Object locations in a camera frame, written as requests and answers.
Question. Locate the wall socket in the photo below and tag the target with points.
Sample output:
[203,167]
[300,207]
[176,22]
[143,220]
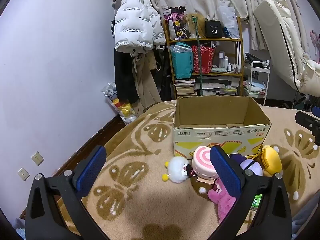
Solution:
[37,158]
[23,174]

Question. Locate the dark hanging jacket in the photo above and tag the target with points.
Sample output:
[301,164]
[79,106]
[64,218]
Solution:
[166,80]

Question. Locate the pink bear plush toy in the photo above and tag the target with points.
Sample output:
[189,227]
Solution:
[222,205]

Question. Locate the beige pants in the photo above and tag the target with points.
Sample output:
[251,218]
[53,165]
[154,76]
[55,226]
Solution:
[145,85]

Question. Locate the clear plastic bag with goods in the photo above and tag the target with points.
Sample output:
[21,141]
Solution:
[122,110]

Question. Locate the white trolley cart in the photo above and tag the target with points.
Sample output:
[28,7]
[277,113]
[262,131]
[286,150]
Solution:
[257,85]

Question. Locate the group of white cosmetic bottles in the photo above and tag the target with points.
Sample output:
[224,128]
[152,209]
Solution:
[227,63]

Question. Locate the pile of papers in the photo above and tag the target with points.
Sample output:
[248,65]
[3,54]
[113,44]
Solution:
[220,87]

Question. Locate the white plastic bag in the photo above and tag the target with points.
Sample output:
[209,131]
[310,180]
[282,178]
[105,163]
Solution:
[228,21]

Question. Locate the stack of books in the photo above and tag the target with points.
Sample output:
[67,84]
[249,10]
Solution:
[185,87]

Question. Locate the purple printed packet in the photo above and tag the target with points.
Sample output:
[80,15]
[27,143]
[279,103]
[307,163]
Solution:
[175,22]

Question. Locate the printed cardboard box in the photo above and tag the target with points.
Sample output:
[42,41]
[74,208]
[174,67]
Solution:
[200,135]

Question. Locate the green stick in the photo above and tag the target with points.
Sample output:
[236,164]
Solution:
[199,62]

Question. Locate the yellow plush toy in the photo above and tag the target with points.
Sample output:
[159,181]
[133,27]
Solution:
[271,160]

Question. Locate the pink swirl cake plush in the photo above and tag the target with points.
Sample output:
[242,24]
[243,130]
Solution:
[202,162]

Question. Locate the black box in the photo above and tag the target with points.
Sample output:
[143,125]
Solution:
[214,28]

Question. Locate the black coat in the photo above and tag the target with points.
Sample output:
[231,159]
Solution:
[122,75]

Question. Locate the red patterned bag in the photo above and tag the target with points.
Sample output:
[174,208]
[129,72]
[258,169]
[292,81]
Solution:
[203,60]

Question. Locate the teal shopping bag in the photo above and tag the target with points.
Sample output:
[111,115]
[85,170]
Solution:
[181,62]

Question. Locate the white puffer jacket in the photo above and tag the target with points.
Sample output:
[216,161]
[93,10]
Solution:
[135,25]

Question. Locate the green tissue packet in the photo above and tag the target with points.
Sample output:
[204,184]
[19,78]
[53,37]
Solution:
[256,201]

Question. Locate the white fluffy plush toy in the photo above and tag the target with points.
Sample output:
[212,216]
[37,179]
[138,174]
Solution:
[176,170]

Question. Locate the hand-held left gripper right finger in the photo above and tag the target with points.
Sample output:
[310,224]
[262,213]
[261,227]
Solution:
[222,172]

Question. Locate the yellow wooden shelf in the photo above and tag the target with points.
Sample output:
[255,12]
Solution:
[240,55]

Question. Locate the blond wig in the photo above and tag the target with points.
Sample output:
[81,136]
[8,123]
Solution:
[193,26]

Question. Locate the lavender toy in plastic bag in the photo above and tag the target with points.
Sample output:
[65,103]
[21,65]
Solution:
[252,168]

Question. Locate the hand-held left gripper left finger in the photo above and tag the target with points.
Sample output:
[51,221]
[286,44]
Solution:
[91,170]

